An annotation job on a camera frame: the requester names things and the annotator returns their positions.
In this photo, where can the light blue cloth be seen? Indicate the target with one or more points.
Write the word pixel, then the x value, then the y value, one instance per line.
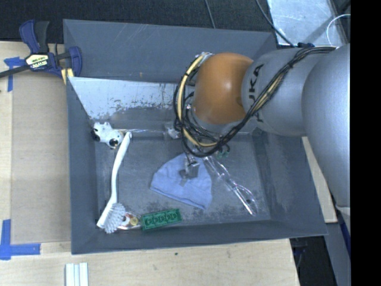
pixel 184 192

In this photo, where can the clear plastic tongs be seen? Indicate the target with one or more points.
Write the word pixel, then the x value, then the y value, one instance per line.
pixel 235 186

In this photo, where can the grey metal bin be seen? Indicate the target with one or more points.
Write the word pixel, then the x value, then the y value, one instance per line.
pixel 143 49

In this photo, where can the small silver and yellow toy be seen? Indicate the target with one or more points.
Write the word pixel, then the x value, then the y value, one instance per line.
pixel 131 221

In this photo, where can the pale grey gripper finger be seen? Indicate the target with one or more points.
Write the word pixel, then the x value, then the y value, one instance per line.
pixel 184 177
pixel 194 173

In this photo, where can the small clear plastic piece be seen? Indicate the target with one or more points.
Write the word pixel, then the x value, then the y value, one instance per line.
pixel 172 132

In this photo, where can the white dish brush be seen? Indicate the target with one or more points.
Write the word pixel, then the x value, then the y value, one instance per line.
pixel 116 171

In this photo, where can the white and black toy cow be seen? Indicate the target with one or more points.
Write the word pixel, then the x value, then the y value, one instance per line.
pixel 104 134

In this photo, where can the dark green flat block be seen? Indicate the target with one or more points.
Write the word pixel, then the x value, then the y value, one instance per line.
pixel 160 218

